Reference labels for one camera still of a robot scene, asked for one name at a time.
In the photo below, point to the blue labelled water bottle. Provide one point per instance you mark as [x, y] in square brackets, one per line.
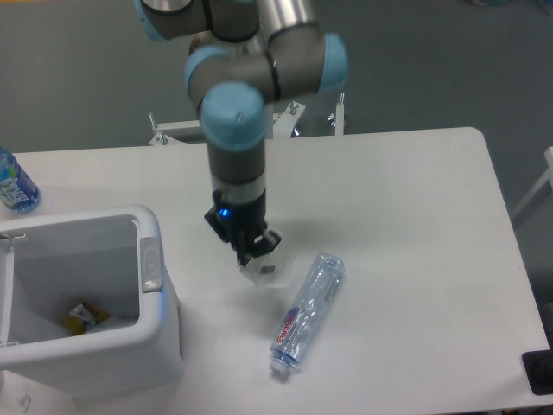
[19, 193]

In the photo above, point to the yellow wrapper in bin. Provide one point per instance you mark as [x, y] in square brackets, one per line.
[84, 317]

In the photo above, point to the white paper trash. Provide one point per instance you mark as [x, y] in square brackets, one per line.
[274, 270]

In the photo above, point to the white pedestal base frame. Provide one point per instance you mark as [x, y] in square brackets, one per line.
[284, 125]

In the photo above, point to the clear crushed plastic bottle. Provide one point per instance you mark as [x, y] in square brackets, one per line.
[307, 313]

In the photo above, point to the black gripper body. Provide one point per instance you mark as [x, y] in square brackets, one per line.
[235, 223]

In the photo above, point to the white frame at right edge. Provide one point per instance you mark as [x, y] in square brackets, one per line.
[537, 193]

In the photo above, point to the black clamp at table edge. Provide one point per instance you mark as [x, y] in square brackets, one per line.
[538, 368]

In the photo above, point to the white plastic trash can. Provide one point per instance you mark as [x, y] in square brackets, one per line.
[110, 258]

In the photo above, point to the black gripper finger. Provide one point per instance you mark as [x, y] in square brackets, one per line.
[266, 243]
[246, 251]

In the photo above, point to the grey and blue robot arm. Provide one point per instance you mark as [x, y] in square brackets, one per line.
[263, 52]

